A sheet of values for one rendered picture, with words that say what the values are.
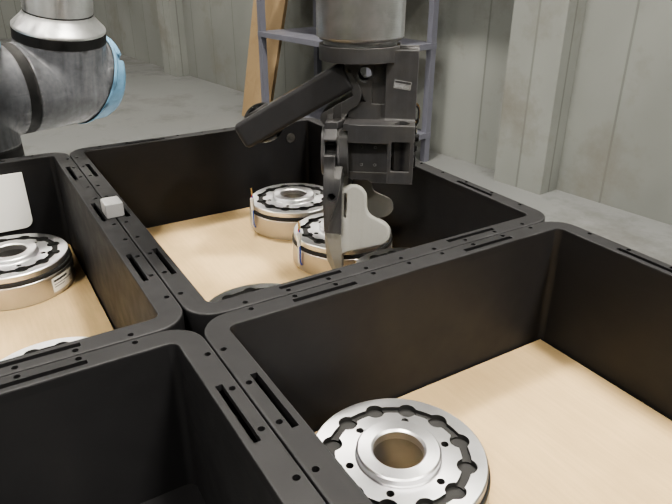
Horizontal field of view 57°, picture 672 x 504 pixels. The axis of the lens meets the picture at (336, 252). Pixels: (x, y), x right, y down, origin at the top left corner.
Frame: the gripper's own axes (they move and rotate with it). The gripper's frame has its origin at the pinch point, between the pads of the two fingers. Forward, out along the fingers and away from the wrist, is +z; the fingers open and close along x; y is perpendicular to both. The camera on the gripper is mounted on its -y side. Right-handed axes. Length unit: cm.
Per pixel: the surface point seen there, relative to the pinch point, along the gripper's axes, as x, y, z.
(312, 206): 9.2, -3.8, -1.1
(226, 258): 1.1, -11.7, 2.0
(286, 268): -0.4, -5.0, 2.0
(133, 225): -13.8, -14.0, -8.0
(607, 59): 255, 95, 17
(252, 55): 407, -113, 40
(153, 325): -27.3, -6.9, -8.0
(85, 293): -7.8, -22.8, 2.0
